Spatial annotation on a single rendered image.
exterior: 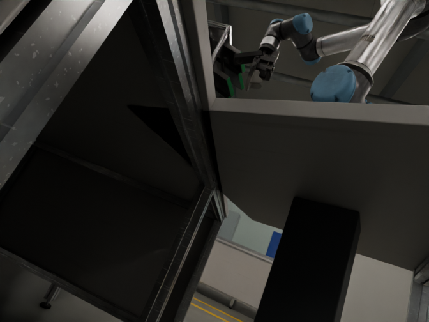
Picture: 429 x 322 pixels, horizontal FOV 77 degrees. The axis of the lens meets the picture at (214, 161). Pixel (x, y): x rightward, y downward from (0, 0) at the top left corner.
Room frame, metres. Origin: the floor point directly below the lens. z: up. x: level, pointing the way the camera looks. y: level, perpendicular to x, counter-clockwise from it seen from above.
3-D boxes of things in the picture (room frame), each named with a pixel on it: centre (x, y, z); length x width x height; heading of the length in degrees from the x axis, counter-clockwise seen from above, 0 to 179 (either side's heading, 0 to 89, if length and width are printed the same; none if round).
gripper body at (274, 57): (0.91, -0.02, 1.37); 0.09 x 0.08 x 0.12; 78
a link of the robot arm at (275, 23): (0.91, -0.02, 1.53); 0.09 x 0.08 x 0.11; 40
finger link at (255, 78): (0.89, -0.02, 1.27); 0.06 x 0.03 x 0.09; 78
